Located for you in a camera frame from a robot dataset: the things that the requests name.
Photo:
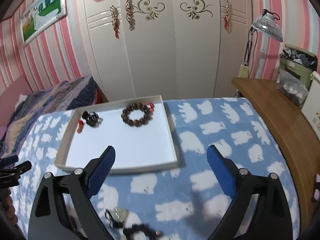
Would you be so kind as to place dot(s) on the green storage bag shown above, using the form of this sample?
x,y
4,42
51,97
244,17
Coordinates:
x,y
295,70

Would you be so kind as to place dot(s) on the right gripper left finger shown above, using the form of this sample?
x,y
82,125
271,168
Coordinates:
x,y
49,218

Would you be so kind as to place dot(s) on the wall power socket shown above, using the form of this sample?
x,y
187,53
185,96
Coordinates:
x,y
244,71

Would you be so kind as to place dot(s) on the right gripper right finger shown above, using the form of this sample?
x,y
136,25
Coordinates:
x,y
271,218

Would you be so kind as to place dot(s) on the black hair claw clip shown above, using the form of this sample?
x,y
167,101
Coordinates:
x,y
92,119

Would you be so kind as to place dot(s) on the white wardrobe with ornaments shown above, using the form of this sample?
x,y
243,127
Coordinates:
x,y
178,49

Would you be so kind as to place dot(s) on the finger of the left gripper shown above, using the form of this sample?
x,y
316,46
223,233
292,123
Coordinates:
x,y
18,170
7,161

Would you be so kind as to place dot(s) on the red knot orange gourd charm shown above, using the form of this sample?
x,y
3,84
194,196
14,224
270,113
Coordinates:
x,y
80,126

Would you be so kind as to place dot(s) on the white shallow tray box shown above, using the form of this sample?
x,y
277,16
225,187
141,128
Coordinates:
x,y
147,148

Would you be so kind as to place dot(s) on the person's left hand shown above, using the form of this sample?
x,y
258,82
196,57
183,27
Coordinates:
x,y
8,213

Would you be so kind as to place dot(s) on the framed wedding picture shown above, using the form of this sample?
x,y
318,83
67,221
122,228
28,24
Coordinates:
x,y
39,16

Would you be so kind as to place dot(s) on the wooden desk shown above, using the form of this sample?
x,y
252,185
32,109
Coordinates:
x,y
292,132

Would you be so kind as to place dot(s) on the striped purple blue quilt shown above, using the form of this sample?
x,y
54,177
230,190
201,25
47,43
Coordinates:
x,y
65,96

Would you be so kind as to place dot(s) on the silver heat lamp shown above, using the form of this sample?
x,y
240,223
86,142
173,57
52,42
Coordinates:
x,y
267,25

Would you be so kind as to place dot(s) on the white bear printed box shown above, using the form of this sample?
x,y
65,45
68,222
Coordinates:
x,y
311,106

